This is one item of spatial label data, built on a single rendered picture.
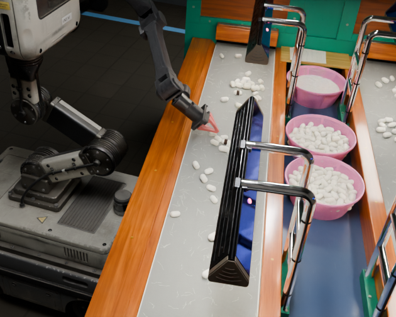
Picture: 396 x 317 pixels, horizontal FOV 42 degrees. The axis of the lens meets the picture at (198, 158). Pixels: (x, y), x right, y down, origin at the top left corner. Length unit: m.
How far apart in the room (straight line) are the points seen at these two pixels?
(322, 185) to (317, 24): 1.03
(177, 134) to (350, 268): 0.76
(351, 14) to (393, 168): 0.90
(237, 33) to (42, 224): 1.28
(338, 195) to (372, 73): 0.96
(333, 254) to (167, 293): 0.55
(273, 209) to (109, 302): 0.59
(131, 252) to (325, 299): 0.56
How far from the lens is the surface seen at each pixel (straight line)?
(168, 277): 1.42
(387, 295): 1.39
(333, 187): 1.79
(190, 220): 1.57
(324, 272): 1.60
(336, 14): 2.59
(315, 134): 2.04
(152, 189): 1.64
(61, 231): 1.94
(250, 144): 1.25
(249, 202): 1.13
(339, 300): 1.54
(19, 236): 2.02
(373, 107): 2.31
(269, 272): 1.43
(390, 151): 2.05
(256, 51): 1.79
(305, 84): 2.38
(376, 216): 1.70
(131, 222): 1.52
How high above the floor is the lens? 1.83
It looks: 37 degrees down
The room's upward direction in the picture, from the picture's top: 4 degrees clockwise
